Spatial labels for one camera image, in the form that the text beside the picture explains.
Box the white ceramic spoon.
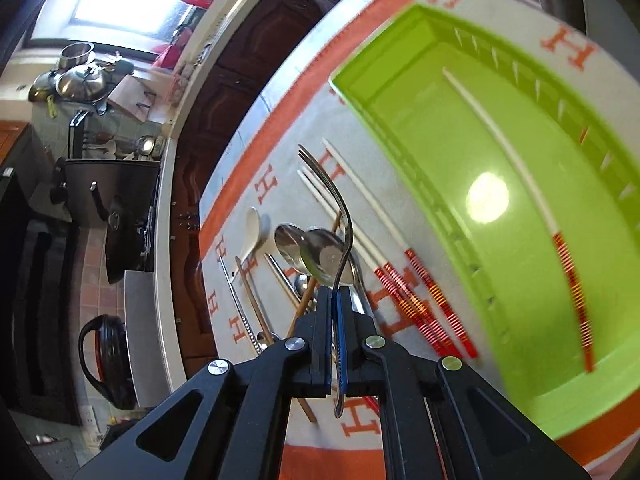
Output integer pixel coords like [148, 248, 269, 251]
[235, 206, 262, 268]

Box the white chopstick red striped end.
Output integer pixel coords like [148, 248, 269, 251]
[321, 138, 480, 360]
[442, 68, 596, 373]
[300, 177, 451, 358]
[297, 169, 466, 358]

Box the kitchen window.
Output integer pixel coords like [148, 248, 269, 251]
[27, 0, 261, 61]

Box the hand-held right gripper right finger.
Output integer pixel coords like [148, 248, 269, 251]
[337, 285, 592, 480]

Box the green plastic utensil tray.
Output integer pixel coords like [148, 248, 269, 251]
[329, 2, 640, 438]

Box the large oval metal spoon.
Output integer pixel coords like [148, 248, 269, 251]
[274, 222, 307, 267]

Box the wooden cutting board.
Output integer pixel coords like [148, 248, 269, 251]
[107, 70, 177, 124]

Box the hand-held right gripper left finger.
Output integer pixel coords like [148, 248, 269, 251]
[72, 285, 335, 480]

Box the metal fork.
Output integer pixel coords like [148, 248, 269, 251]
[297, 144, 357, 419]

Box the flat-handled embossed metal spoon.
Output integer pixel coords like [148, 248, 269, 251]
[299, 228, 375, 321]

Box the serrated metal utensil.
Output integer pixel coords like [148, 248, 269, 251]
[227, 265, 266, 356]

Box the silver metal chopstick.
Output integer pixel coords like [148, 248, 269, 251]
[264, 253, 303, 308]

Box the orange and white printed blanket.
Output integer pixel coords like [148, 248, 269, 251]
[197, 0, 640, 480]

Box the long tan chopstick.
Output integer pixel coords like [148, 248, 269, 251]
[235, 256, 318, 424]

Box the small long-handled metal spoon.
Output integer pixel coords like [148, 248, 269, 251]
[294, 274, 313, 311]

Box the steel cooking pot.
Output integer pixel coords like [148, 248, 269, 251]
[59, 42, 96, 70]

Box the black kettle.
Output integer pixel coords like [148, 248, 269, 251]
[78, 314, 139, 411]

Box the brown wooden chopstick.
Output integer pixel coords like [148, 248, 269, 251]
[285, 209, 346, 338]

